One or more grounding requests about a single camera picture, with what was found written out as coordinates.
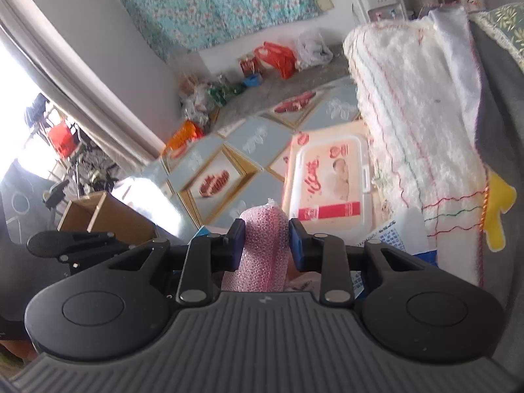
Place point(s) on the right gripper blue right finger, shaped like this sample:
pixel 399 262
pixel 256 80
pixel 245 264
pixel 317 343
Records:
pixel 326 254

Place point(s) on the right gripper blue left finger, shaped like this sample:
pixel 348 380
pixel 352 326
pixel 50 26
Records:
pixel 206 255

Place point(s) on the pink towel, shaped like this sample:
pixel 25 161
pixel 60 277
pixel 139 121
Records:
pixel 265 254

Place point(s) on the blue tissue pack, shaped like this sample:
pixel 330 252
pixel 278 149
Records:
pixel 404 244

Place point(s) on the brown cardboard box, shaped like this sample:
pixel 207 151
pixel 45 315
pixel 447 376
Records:
pixel 102 213

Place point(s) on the baby wipes pack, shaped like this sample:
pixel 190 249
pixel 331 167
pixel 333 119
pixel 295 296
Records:
pixel 328 181

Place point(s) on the wheelchair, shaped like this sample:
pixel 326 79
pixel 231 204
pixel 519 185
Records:
pixel 84 163

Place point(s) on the grey window curtain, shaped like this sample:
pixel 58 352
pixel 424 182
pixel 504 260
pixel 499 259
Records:
pixel 87 57

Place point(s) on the orange snack bag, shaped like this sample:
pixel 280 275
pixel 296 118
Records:
pixel 188 132

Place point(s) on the blue bowl on floor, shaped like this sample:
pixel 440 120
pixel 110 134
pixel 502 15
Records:
pixel 253 80

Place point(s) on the red carton on floor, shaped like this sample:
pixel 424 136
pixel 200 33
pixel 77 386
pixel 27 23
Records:
pixel 249 65

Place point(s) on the red plastic bag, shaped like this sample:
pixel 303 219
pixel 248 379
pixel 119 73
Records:
pixel 279 57

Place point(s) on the white plastic bag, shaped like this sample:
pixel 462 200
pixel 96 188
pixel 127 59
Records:
pixel 311 50

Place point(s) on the white woven blanket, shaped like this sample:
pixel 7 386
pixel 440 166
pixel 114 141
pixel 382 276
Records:
pixel 418 91

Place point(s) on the white water dispenser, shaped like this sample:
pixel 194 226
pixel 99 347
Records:
pixel 368 11

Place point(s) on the grey blanket yellow patches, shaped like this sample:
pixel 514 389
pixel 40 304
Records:
pixel 499 137

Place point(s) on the green floral pillow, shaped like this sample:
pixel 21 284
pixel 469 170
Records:
pixel 505 26

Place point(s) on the floral teal wall cloth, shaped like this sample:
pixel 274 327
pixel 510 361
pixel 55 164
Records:
pixel 196 25

